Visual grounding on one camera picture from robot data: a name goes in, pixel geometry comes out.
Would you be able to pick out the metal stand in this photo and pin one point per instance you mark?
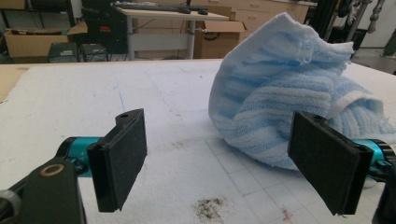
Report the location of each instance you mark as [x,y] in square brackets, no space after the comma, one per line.
[358,18]

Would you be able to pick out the black keyboard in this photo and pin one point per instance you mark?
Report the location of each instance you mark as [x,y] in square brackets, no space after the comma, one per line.
[146,6]

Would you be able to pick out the brown cardboard box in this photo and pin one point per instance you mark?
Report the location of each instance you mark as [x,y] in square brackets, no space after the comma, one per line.
[218,42]

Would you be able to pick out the black computer tower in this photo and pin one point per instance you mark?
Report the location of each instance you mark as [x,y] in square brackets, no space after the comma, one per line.
[62,53]
[93,53]

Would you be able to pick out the black machine with red label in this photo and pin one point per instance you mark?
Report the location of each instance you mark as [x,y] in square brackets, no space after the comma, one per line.
[104,28]

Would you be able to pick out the black frame post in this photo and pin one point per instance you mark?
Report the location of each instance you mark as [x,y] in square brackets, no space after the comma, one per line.
[323,15]

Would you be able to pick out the wooden drawer cabinet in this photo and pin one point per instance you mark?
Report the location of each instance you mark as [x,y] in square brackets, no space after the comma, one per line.
[267,12]

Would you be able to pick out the white-legged desk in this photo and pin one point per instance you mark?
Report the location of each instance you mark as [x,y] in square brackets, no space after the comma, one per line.
[162,42]

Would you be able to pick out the blue striped towel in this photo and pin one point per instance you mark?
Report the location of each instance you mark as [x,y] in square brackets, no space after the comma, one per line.
[280,81]

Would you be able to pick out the white foam mat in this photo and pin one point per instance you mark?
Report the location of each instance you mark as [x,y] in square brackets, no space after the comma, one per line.
[124,93]

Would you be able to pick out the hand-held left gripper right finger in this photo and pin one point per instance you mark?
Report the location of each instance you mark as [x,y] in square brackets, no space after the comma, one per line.
[330,158]

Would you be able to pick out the black computer mouse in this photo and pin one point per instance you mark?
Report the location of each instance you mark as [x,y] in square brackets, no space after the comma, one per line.
[202,12]

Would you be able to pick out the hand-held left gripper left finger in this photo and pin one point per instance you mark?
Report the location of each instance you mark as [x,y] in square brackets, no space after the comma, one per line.
[121,158]

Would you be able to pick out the open cardboard box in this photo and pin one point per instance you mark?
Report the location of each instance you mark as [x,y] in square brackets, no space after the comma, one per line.
[34,45]

